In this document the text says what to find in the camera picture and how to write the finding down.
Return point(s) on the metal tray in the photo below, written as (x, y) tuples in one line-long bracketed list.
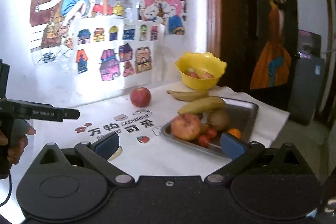
[(240, 115)]

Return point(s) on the fruit pieces in bowl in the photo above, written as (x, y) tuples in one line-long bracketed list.
[(197, 74)]

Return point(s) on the grey appliance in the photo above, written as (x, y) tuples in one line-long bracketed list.
[(308, 76)]

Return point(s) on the houses drawing paper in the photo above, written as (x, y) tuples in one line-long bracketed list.
[(114, 54)]

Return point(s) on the brown kiwi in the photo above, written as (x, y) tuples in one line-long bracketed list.
[(218, 119)]

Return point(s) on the yellow banana back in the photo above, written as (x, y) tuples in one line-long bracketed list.
[(189, 96)]

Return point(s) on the small orange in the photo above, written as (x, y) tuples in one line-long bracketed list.
[(235, 132)]

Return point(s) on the brown wooden door frame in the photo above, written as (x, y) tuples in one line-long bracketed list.
[(214, 26)]

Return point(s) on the cherry tomato one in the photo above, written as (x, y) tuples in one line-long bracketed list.
[(211, 133)]

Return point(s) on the red apple back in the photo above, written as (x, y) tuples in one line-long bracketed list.
[(140, 97)]

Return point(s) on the yellow banana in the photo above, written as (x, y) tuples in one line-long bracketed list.
[(189, 96), (202, 105)]

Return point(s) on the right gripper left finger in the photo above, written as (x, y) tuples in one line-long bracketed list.
[(95, 156)]

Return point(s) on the cherry tomato two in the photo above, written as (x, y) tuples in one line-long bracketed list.
[(203, 140)]

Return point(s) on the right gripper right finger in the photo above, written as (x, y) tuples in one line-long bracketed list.
[(242, 155)]

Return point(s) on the person left hand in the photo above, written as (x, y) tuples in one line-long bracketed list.
[(12, 148)]

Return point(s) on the yellow plastic bowl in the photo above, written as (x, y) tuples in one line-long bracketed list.
[(204, 62)]

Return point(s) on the lady painting black panel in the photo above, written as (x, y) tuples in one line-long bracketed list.
[(273, 64)]

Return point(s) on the yellow banana front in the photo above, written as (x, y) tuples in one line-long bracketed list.
[(202, 105)]

